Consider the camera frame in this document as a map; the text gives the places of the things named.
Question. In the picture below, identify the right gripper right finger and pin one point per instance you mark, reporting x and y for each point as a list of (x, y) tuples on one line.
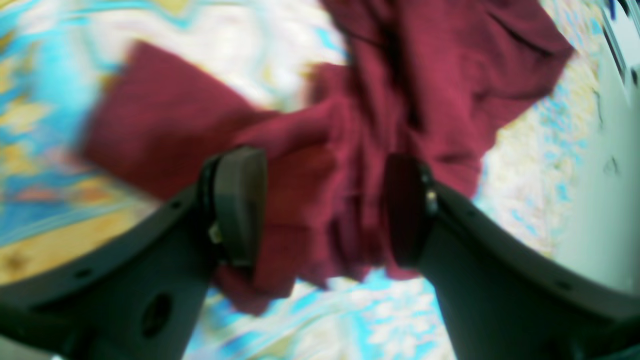
[(499, 299)]

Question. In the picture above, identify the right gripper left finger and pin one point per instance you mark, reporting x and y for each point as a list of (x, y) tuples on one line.
[(139, 296)]

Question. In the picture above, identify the maroon t-shirt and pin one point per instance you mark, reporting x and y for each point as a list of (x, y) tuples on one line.
[(435, 79)]

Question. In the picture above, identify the patterned tile tablecloth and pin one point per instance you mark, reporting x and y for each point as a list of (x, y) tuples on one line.
[(56, 57)]

